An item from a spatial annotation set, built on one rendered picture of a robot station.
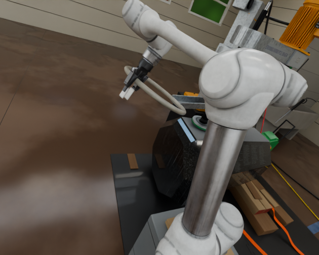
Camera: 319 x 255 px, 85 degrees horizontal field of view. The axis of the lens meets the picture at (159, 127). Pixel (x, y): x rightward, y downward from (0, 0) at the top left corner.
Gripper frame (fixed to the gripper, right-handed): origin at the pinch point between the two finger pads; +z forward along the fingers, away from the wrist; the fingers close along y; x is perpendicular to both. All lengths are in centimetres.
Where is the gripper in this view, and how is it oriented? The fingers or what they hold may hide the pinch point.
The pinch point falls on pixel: (126, 92)
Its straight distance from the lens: 99.7
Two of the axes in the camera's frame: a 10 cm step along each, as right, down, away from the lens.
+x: -6.4, -6.6, 3.9
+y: 4.7, 0.7, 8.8
